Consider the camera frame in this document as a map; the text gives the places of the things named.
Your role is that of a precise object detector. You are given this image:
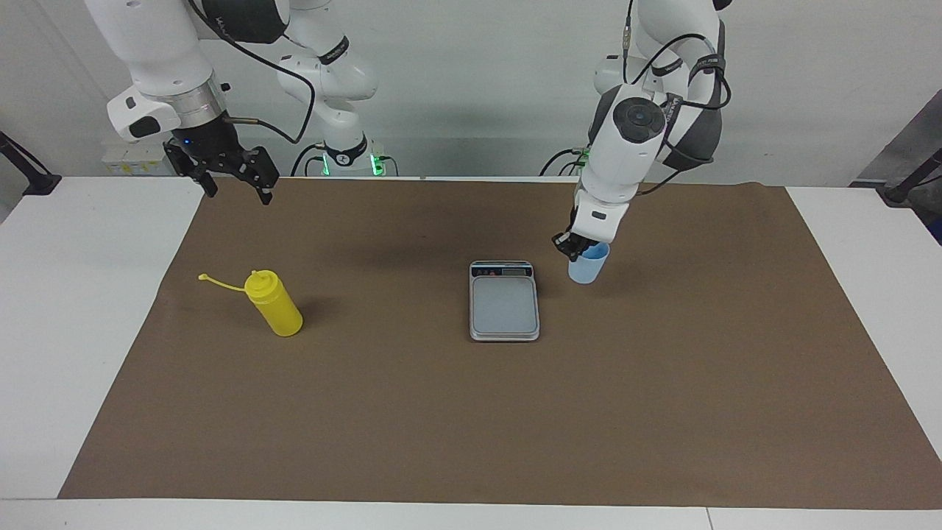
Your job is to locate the black stand leg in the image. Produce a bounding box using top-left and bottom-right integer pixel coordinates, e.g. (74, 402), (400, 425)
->
(882, 146), (942, 206)
(0, 130), (63, 197)

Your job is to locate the black left base cable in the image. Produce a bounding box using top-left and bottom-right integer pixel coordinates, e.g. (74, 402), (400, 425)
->
(539, 146), (591, 178)

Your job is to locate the black right base cable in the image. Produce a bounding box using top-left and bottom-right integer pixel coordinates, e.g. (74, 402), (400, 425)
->
(290, 143), (326, 178)

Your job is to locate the yellow squeeze bottle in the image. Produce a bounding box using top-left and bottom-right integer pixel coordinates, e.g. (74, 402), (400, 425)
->
(198, 269), (305, 339)

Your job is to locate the brown table mat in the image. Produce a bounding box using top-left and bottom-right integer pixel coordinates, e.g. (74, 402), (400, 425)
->
(57, 177), (942, 511)

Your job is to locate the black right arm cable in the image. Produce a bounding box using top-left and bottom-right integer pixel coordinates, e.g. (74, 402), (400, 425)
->
(187, 0), (318, 145)

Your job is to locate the white wall socket box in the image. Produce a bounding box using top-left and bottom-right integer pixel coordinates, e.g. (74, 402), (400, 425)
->
(101, 141), (167, 177)

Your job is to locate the black base cable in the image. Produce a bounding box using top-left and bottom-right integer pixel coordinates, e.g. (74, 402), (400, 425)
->
(290, 143), (326, 178)
(539, 146), (591, 178)

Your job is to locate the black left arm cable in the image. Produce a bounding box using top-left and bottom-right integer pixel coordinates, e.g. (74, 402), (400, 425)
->
(622, 0), (734, 197)

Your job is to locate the dark grey panel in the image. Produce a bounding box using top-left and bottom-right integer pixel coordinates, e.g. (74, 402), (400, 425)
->
(849, 88), (942, 189)

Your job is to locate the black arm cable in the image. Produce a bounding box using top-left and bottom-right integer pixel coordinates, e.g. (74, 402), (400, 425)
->
(622, 0), (734, 197)
(187, 0), (318, 145)

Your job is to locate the silver digital kitchen scale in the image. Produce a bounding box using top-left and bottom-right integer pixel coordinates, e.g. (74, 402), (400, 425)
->
(469, 260), (541, 343)

